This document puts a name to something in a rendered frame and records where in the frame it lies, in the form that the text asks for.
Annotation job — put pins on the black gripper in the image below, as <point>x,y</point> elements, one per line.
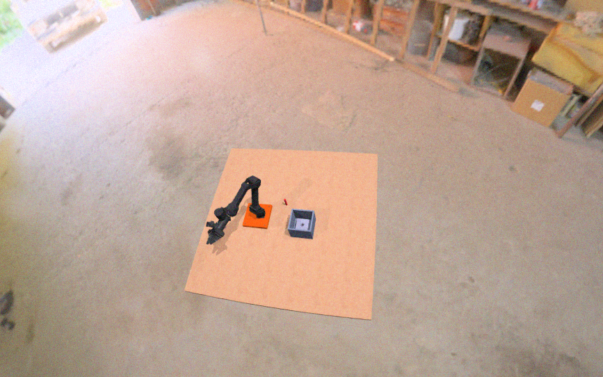
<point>216,233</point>

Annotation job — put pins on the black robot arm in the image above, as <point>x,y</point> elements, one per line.
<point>223,213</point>

